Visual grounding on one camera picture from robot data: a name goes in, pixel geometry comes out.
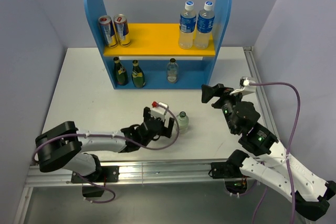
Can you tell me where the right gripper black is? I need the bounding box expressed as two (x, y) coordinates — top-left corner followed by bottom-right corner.
(201, 82), (247, 133)

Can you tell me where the clear glass bottle front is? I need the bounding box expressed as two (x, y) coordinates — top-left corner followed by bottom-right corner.
(177, 111), (189, 134)

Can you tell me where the clear glass bottle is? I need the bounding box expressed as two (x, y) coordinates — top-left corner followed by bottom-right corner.
(166, 58), (179, 83)
(177, 111), (189, 134)

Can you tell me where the green glass bottle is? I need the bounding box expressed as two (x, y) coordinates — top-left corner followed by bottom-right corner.
(113, 57), (129, 86)
(132, 60), (145, 88)

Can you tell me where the blue label water bottle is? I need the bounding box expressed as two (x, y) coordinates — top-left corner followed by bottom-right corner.
(194, 1), (215, 49)
(178, 1), (196, 49)

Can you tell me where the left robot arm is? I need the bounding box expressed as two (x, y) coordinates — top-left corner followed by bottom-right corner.
(32, 102), (177, 182)

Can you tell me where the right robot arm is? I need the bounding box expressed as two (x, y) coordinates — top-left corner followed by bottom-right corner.
(202, 80), (335, 221)

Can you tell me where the yellow shelf board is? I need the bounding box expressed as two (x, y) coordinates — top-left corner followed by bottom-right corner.
(103, 23), (216, 57)

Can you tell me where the right energy drink can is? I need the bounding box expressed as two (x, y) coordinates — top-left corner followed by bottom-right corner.
(113, 14), (131, 47)

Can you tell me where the energy drink can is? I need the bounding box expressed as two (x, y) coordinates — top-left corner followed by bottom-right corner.
(113, 14), (131, 47)
(98, 15), (118, 48)

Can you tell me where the left energy drink can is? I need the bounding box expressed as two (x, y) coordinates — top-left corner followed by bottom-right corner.
(98, 15), (118, 48)

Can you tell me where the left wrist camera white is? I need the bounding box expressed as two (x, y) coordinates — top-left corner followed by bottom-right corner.
(150, 101), (169, 121)

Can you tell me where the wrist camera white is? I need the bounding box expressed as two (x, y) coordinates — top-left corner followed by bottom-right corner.
(150, 101), (169, 121)
(230, 77), (256, 96)

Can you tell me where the blue wooden shelf frame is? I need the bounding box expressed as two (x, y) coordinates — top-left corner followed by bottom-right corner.
(83, 0), (232, 89)

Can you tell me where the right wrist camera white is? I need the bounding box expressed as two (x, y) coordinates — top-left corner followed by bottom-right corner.
(230, 77), (256, 96)

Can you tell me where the aluminium rail frame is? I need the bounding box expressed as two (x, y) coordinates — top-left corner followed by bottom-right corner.
(14, 48), (291, 223)

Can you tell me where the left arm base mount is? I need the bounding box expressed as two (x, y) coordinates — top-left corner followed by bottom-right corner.
(70, 155), (119, 201)

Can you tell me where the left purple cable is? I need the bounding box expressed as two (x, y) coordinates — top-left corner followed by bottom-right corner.
(31, 103), (181, 204)

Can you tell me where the purple cable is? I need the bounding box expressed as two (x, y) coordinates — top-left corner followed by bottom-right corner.
(251, 81), (301, 224)
(31, 103), (181, 204)

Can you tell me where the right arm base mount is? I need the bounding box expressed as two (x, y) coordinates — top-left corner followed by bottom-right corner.
(208, 162), (248, 196)

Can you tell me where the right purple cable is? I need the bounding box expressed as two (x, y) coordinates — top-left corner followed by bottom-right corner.
(251, 81), (301, 224)

